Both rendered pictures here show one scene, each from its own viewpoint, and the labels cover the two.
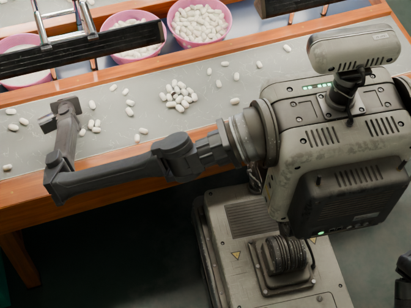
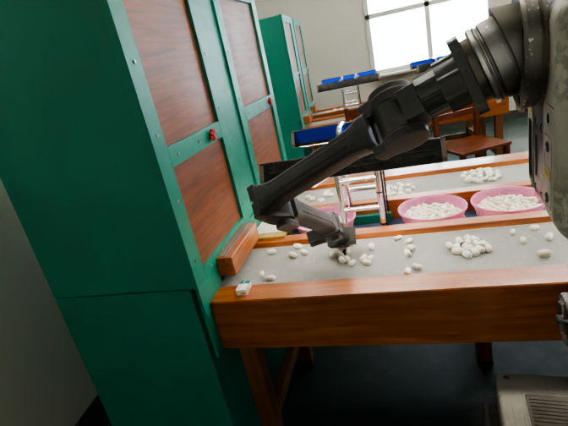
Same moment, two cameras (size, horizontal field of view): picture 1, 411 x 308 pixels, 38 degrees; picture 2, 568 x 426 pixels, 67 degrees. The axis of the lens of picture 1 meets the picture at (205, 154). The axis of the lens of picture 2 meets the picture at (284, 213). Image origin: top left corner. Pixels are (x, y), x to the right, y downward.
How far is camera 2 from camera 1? 1.13 m
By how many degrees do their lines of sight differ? 48
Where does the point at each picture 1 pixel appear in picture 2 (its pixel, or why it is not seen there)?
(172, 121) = (456, 264)
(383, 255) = not seen: outside the picture
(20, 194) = (268, 293)
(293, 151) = not seen: outside the picture
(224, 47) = (535, 215)
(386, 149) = not seen: outside the picture
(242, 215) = (555, 413)
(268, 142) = (525, 10)
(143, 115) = (422, 258)
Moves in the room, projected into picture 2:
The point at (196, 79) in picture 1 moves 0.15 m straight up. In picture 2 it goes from (494, 237) to (494, 196)
